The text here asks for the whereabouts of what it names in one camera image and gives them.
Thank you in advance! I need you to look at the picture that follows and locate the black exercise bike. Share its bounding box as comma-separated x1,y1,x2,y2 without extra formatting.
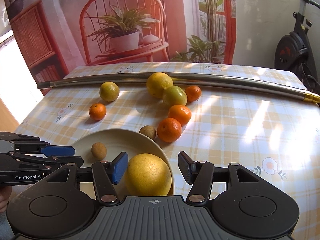
274,0,319,94

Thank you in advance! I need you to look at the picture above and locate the person left hand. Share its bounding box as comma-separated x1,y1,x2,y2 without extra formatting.
0,186,12,213

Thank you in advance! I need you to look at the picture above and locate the long steel telescopic pole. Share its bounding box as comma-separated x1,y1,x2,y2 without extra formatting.
37,72,319,103

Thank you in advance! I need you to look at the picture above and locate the large yellow grapefruit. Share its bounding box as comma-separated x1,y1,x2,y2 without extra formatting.
124,153,172,196

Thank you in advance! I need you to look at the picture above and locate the small brown longan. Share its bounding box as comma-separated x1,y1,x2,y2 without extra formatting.
139,125,157,140
91,142,107,160

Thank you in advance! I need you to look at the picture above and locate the yellow plaid floral tablecloth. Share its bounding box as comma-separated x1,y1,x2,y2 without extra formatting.
13,61,320,240

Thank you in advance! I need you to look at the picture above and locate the orange mandarin front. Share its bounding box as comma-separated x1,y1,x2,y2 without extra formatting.
157,118,182,143

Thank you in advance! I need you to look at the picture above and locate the large yellow lemon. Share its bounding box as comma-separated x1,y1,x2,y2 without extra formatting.
146,72,174,99

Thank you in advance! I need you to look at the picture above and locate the beige round plate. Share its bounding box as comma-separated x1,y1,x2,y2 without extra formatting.
68,128,175,197

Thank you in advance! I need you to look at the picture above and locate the yellow green round citrus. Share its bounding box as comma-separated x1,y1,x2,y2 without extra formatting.
99,81,119,102

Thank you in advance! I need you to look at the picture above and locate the orange mandarin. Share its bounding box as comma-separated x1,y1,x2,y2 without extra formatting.
168,105,192,126
184,86,202,102
157,118,182,143
89,103,106,121

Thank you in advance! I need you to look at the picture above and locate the printed room backdrop cloth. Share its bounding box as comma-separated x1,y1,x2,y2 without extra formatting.
1,0,236,83

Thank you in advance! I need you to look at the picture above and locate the greenish yellow citrus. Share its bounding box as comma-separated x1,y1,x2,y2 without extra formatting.
162,85,188,107

